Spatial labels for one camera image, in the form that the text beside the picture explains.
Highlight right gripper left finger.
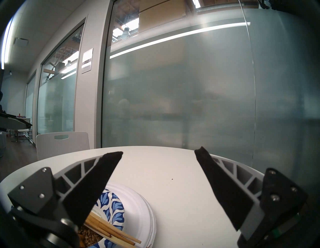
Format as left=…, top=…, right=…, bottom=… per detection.
left=7, top=151, right=123, bottom=227

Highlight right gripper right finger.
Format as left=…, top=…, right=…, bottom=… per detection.
left=194, top=147, right=308, bottom=242

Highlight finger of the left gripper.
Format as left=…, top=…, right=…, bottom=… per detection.
left=0, top=112, right=33, bottom=132

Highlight large blue patterned paper bowl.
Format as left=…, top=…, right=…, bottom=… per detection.
left=89, top=188, right=125, bottom=248

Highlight small round background table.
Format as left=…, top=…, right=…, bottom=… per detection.
left=10, top=115, right=32, bottom=143

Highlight minced brown food leftovers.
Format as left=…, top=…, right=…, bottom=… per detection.
left=77, top=225, right=103, bottom=248

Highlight large white foam plate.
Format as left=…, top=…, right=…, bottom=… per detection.
left=106, top=184, right=157, bottom=248

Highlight white ceiling air vent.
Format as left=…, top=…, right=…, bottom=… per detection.
left=13, top=37, right=29, bottom=47

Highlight QR code paper sign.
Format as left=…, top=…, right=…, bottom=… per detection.
left=81, top=48, right=93, bottom=74

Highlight white chair with handle hole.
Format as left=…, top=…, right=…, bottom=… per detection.
left=36, top=132, right=90, bottom=161

